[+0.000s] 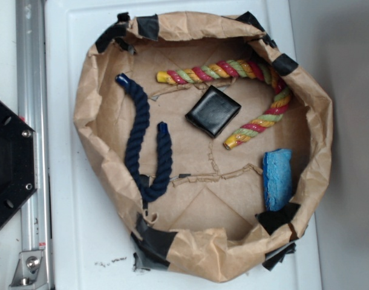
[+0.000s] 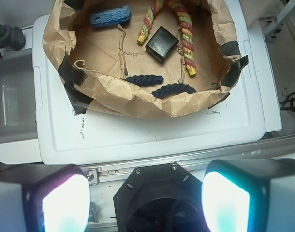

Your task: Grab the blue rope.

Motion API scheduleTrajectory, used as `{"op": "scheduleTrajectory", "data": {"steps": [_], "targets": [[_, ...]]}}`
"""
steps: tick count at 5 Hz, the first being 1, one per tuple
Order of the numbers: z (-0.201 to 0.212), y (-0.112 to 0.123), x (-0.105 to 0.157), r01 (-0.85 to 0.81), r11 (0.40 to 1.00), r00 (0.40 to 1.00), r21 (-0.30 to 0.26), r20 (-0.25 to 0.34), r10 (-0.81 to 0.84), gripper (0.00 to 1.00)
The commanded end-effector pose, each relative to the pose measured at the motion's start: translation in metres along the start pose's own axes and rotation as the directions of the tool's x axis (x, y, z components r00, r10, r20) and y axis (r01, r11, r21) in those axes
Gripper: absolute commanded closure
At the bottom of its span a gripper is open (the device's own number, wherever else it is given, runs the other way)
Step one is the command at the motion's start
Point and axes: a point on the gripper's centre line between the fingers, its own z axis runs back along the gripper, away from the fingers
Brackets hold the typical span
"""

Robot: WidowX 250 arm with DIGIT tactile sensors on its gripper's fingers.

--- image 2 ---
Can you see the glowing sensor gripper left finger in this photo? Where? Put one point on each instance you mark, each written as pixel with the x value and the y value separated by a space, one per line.
pixel 43 198

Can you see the clear plastic bin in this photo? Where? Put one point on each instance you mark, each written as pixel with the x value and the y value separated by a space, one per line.
pixel 17 97

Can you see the black octagonal mount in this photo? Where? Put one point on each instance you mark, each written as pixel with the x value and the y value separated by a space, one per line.
pixel 160 198

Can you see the black square box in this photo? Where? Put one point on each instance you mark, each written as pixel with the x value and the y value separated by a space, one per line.
pixel 161 44

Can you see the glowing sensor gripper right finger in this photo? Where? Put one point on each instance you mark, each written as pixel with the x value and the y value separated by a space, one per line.
pixel 249 195

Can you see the grey clamp knob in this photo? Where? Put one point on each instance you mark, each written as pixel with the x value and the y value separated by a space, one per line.
pixel 11 37

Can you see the blue sponge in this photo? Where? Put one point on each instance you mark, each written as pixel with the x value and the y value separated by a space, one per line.
pixel 111 17

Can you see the aluminium extrusion rail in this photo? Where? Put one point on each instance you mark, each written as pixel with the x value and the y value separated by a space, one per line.
pixel 197 160

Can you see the white plastic bin lid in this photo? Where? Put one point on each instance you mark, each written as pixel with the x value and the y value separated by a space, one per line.
pixel 246 115

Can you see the crumpled brown paper bag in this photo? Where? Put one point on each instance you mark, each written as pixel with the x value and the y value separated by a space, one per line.
pixel 108 69

